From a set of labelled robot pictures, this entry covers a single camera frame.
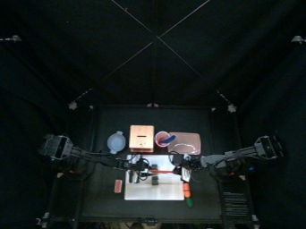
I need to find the wooden box with slot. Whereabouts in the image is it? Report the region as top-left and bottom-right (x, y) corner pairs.
(128, 124), (155, 153)

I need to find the white cutting board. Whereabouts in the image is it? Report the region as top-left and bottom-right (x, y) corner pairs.
(123, 154), (186, 201)

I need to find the thin grey frame cable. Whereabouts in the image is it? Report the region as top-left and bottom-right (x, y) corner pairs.
(109, 0), (232, 106)
(72, 0), (211, 105)

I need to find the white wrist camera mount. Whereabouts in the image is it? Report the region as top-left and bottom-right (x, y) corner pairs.
(128, 170), (141, 184)
(180, 167), (192, 182)

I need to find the blue toy utensil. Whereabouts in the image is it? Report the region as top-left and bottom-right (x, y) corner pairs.
(160, 134), (176, 145)

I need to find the red cup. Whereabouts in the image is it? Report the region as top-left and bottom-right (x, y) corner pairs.
(154, 131), (174, 148)

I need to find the orange toy carrot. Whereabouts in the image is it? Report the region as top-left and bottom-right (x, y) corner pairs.
(182, 182), (192, 199)

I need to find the thin white cord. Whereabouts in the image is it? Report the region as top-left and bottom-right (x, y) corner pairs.
(171, 142), (199, 156)

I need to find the pale blue plate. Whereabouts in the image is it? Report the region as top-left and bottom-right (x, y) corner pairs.
(107, 131), (128, 155)

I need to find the black cloth backdrop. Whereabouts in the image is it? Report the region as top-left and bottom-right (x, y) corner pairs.
(0, 0), (306, 229)

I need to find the salmon toy sushi block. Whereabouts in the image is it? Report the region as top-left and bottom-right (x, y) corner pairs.
(113, 178), (123, 194)

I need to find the pink rounded tray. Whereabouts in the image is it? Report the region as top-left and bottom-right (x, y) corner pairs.
(166, 131), (202, 156)

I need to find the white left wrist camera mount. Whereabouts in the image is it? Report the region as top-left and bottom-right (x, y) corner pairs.
(128, 170), (141, 184)

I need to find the black panel with white print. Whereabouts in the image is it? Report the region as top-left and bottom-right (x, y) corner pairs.
(220, 181), (254, 220)

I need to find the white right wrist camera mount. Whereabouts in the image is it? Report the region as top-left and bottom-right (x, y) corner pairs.
(180, 167), (192, 182)

